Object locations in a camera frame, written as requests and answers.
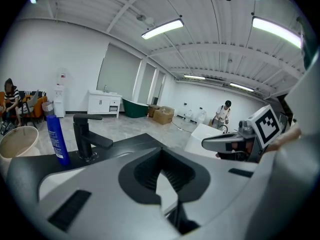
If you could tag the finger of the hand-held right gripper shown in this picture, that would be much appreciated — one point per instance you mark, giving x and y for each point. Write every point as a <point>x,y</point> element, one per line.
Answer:
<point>220,142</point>

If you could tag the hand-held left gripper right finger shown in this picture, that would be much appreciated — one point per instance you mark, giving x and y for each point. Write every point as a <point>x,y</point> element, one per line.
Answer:
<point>237,196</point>

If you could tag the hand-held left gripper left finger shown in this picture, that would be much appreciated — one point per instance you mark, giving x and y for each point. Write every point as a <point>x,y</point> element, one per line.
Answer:
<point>105,209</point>

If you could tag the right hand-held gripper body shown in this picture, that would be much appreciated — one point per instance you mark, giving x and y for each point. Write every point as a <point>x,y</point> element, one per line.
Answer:
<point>267,126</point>

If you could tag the person's right forearm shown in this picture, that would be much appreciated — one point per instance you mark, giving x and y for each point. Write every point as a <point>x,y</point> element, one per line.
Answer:
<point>287,136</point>

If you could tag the black bathtub faucet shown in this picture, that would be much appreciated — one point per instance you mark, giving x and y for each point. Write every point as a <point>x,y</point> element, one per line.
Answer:
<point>223,127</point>

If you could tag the white rectangular bathtub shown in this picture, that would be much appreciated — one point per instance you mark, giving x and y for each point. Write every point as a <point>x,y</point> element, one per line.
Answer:
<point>200,141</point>

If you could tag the white toilet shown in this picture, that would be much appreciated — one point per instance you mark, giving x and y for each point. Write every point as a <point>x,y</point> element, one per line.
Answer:
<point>188,116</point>
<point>202,117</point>

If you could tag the long ceiling light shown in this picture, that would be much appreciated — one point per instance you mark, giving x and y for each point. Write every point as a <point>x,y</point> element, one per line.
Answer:
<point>275,30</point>
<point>241,87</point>
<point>194,77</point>
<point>162,29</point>

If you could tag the large cardboard box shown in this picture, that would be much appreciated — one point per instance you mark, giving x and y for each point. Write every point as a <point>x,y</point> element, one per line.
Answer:
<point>163,115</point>

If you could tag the small cardboard box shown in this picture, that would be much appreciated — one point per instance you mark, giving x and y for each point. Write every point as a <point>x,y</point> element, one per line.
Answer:
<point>151,110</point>

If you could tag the blue bottle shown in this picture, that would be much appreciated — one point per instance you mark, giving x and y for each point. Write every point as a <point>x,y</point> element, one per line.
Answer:
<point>57,139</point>

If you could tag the dark green bathtub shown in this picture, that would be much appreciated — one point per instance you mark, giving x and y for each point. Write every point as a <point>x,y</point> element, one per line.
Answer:
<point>135,109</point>

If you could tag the grey roller blind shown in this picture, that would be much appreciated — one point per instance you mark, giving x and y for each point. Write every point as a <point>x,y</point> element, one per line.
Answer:
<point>147,84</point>
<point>120,71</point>

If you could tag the white vanity cabinet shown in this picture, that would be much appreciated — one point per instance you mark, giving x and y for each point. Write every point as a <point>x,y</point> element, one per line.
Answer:
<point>102,105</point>

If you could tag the beige round tub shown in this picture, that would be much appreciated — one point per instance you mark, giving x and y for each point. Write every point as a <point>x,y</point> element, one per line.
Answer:
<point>17,144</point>

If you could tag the white basket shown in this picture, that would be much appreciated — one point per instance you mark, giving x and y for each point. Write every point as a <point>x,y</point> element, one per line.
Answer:
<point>47,109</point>

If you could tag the white water dispenser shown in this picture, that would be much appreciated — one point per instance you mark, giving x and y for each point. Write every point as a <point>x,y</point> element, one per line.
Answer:
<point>59,101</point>

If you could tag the orange sofa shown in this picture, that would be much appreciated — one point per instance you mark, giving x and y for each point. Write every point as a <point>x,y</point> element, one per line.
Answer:
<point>37,106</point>

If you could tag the black chair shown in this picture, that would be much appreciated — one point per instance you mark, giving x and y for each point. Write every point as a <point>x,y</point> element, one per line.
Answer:
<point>30,109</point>

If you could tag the black floor bag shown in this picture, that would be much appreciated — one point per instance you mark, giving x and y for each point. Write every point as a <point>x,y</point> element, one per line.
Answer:
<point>6,128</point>

